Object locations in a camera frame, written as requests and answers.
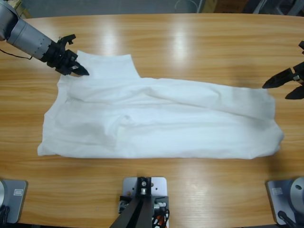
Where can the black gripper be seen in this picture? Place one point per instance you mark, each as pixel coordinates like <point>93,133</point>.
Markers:
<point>59,58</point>
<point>299,71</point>

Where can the white t-shirt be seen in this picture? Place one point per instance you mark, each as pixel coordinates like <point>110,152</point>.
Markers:
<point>166,118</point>

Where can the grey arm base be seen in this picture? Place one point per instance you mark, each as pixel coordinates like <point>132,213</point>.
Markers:
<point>14,199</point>
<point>287,192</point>

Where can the light wooden pallet stack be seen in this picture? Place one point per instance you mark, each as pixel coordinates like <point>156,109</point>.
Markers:
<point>21,7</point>

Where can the brown cardboard box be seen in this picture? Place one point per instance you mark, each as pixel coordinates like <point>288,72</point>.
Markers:
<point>228,4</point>

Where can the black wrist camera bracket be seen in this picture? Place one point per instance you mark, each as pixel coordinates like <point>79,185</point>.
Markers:
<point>302,47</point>
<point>67,39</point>

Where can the grey metal frame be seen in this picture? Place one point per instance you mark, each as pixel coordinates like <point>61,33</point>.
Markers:
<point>285,7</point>

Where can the grey metal post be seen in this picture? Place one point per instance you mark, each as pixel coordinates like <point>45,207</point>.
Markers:
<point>200,6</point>

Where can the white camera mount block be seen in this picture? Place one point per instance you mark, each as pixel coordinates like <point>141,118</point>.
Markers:
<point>159,187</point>

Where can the dark brown camera post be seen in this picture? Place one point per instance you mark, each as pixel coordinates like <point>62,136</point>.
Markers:
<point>140,209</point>

